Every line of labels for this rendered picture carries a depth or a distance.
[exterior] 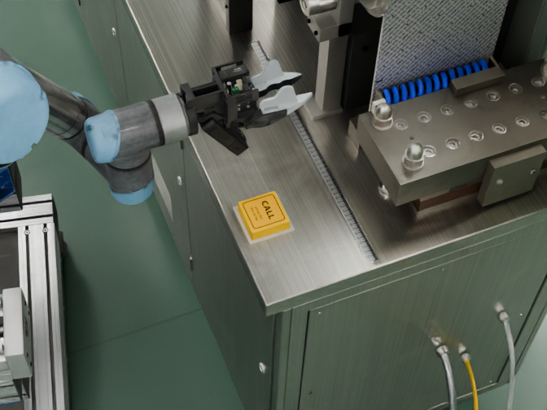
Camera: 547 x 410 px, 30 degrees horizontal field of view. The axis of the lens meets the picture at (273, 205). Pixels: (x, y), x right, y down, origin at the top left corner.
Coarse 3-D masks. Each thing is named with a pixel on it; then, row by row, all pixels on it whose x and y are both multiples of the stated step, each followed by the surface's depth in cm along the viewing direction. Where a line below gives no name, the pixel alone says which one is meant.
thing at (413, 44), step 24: (456, 0) 165; (480, 0) 167; (504, 0) 170; (384, 24) 163; (408, 24) 165; (432, 24) 168; (456, 24) 170; (480, 24) 173; (384, 48) 168; (408, 48) 170; (432, 48) 173; (456, 48) 175; (480, 48) 178; (384, 72) 173; (408, 72) 175; (432, 72) 178
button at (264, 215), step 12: (240, 204) 174; (252, 204) 174; (264, 204) 174; (276, 204) 174; (252, 216) 173; (264, 216) 173; (276, 216) 173; (252, 228) 172; (264, 228) 172; (276, 228) 173; (288, 228) 174
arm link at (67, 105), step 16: (48, 80) 158; (48, 96) 156; (64, 96) 160; (80, 96) 172; (64, 112) 161; (80, 112) 164; (96, 112) 170; (48, 128) 161; (64, 128) 163; (80, 128) 166; (80, 144) 168
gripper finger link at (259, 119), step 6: (258, 114) 163; (264, 114) 163; (270, 114) 163; (276, 114) 164; (282, 114) 164; (252, 120) 162; (258, 120) 162; (264, 120) 162; (270, 120) 163; (276, 120) 164; (246, 126) 163; (252, 126) 163; (258, 126) 163; (264, 126) 163
